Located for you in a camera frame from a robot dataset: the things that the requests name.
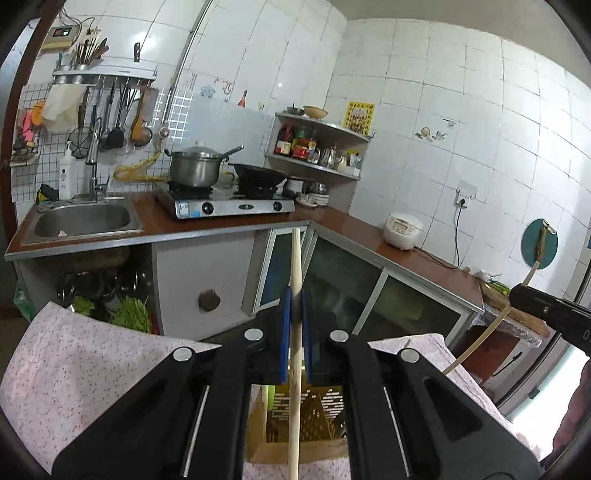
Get wooden chopstick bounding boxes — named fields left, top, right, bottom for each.
left=288, top=228, right=303, bottom=480
left=444, top=260, right=541, bottom=375

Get kitchen counter cabinets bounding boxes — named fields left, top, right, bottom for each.
left=5, top=193, right=484, bottom=347

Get person right hand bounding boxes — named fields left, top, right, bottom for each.
left=553, top=362, right=590, bottom=453

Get wooden cutting board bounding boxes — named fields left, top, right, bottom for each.
left=479, top=280, right=551, bottom=339

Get yellow perforated utensil holder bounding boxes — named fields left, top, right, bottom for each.
left=245, top=384, right=349, bottom=465

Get green round cutting board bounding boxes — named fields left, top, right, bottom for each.
left=520, top=218, right=558, bottom=269

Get floral pink tablecloth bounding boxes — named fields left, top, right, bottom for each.
left=0, top=301, right=541, bottom=480

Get white rice cooker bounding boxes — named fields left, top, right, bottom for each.
left=383, top=212, right=424, bottom=251

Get gas stove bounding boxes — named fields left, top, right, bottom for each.
left=155, top=185, right=296, bottom=220

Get stacked white plates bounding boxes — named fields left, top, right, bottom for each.
left=283, top=177, right=329, bottom=208

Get steel sink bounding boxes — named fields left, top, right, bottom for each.
left=22, top=197, right=142, bottom=244

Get black wok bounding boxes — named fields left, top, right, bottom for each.
left=231, top=163, right=287, bottom=190

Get sink faucet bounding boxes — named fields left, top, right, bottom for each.
left=85, top=118, right=109, bottom=202

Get steel cooking pot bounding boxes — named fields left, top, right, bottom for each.
left=164, top=144, right=245, bottom=188

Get white soap bottle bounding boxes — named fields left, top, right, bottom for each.
left=58, top=141, right=77, bottom=201

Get corner shelf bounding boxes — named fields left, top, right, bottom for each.
left=264, top=112, right=370, bottom=212

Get beige bowl on shelf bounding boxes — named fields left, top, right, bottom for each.
left=304, top=106, right=328, bottom=120

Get black power cable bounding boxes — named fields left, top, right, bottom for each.
left=413, top=197, right=468, bottom=271

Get wall power outlet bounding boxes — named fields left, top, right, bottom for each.
left=455, top=180, right=477, bottom=209

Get yellow wall poster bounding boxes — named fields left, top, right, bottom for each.
left=342, top=101, right=375, bottom=137

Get wall utensil rack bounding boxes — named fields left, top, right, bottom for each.
left=52, top=64, right=157, bottom=85

